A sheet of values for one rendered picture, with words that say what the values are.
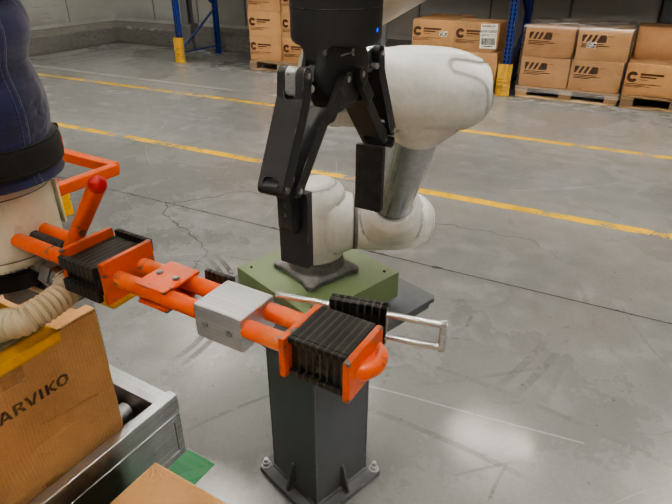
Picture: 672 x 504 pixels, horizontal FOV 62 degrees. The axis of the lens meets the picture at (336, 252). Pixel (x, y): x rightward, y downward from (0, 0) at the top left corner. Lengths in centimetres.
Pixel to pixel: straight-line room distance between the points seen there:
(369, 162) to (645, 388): 232
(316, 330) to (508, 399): 197
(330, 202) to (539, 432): 136
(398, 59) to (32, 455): 109
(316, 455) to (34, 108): 133
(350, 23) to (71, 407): 114
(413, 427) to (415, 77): 163
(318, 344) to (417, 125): 50
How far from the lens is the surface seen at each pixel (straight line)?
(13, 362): 88
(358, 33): 46
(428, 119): 95
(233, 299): 65
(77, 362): 137
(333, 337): 57
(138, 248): 77
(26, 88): 88
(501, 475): 221
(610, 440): 247
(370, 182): 58
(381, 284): 157
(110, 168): 114
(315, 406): 171
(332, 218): 145
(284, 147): 43
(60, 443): 144
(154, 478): 148
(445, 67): 94
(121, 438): 150
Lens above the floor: 164
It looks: 28 degrees down
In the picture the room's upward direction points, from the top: straight up
